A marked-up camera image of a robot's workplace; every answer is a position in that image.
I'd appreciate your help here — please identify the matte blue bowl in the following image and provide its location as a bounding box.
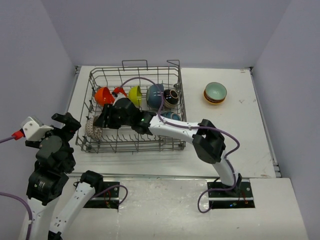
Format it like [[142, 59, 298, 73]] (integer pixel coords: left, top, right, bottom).
[[146, 83, 164, 110]]

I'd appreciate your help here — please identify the grey wire dish rack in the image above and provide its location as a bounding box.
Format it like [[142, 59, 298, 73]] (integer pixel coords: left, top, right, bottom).
[[75, 60, 187, 153]]

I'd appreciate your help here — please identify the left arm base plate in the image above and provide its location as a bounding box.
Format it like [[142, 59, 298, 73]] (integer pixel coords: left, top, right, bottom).
[[83, 187, 120, 210]]

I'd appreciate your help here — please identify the orange bowl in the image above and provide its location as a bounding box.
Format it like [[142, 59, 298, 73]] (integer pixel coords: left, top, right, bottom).
[[94, 87, 114, 106], [112, 87, 128, 100]]

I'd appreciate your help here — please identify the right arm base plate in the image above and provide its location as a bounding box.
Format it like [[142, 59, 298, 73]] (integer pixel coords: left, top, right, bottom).
[[207, 179, 256, 209]]

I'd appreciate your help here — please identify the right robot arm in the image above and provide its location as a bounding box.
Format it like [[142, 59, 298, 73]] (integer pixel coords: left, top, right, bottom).
[[93, 97, 242, 197]]

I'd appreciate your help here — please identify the black patterned bowl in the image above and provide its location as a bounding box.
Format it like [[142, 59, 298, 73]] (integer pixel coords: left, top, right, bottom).
[[163, 89, 179, 109]]

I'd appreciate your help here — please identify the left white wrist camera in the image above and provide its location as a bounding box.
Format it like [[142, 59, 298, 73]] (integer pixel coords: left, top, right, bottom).
[[20, 116, 54, 142]]

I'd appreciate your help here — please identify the lime green bowl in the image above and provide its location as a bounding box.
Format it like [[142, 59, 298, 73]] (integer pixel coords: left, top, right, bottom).
[[128, 85, 142, 107]]

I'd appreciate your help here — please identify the yellow bowl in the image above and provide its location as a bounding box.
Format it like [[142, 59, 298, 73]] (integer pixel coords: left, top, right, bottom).
[[204, 96, 225, 105]]

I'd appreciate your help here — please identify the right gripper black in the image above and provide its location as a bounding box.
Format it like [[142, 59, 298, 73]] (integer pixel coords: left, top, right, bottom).
[[94, 102, 134, 129]]

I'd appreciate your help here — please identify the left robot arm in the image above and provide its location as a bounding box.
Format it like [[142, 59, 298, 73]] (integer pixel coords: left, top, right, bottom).
[[21, 112, 104, 240]]

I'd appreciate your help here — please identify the glossy teal blue bowl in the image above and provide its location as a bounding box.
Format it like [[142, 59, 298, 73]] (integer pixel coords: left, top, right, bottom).
[[161, 111, 181, 121]]

